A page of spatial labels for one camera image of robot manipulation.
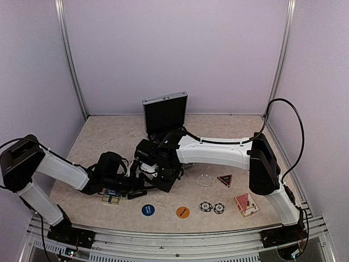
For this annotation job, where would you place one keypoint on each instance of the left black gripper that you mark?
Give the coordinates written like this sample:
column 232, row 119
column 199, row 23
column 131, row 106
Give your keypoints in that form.
column 133, row 188

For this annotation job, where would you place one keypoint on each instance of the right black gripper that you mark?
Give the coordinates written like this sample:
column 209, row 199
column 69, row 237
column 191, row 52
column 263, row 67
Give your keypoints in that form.
column 166, row 186

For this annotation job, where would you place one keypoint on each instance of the aluminium poker chip case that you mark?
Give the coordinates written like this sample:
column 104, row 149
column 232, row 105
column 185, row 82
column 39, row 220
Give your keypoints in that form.
column 164, row 113

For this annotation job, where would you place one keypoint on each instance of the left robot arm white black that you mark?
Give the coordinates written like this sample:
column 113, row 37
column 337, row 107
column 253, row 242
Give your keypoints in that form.
column 23, row 157

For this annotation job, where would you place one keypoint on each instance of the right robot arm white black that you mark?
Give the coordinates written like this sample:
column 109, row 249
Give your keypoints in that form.
column 253, row 154

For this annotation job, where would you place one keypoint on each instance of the blue small blind button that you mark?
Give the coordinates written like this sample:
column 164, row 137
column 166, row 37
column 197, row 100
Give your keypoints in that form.
column 148, row 210

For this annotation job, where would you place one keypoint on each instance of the blue playing card box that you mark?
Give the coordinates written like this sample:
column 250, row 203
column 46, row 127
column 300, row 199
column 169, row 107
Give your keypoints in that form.
column 110, row 196

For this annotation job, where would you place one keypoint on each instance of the clear round dealer button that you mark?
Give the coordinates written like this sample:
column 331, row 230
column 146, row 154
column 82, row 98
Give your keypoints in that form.
column 204, row 180

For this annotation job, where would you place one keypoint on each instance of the orange big blind button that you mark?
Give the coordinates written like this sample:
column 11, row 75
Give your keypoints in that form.
column 183, row 212

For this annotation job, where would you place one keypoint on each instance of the chip row in case front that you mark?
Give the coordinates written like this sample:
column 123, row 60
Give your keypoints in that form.
column 154, row 138

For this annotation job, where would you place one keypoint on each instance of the blue white poker chip stack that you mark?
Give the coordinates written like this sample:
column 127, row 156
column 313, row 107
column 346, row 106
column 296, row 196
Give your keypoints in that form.
column 206, row 206

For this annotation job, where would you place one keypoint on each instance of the black pink triangular button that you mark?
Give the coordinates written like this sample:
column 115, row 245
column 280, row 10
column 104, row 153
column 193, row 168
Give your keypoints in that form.
column 225, row 179

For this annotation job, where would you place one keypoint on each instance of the red playing card deck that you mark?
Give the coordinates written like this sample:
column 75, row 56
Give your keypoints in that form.
column 245, row 204

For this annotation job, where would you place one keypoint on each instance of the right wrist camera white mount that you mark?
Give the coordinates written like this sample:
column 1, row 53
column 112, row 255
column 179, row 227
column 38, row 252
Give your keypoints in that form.
column 147, row 169

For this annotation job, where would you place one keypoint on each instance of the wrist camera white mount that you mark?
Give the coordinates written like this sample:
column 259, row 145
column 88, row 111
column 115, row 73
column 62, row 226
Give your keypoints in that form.
column 134, row 165
column 147, row 169

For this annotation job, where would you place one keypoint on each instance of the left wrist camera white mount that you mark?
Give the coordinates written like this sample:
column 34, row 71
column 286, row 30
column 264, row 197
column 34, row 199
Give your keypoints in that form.
column 134, row 165

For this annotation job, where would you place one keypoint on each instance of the aluminium front rail frame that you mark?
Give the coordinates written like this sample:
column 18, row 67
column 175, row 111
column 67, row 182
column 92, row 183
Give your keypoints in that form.
column 114, row 245

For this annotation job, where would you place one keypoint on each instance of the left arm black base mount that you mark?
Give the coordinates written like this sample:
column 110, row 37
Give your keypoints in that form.
column 76, row 237

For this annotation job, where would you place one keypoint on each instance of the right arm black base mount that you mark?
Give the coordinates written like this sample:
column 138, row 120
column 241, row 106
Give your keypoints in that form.
column 280, row 236

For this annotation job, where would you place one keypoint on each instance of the left aluminium corner post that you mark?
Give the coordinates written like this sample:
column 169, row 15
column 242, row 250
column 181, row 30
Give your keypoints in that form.
column 59, row 6

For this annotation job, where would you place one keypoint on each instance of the aluminium corner post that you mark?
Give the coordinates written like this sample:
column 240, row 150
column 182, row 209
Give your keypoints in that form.
column 59, row 6
column 291, row 6

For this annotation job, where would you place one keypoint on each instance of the right aluminium corner post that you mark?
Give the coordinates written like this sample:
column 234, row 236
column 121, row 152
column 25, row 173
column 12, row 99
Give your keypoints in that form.
column 291, row 6

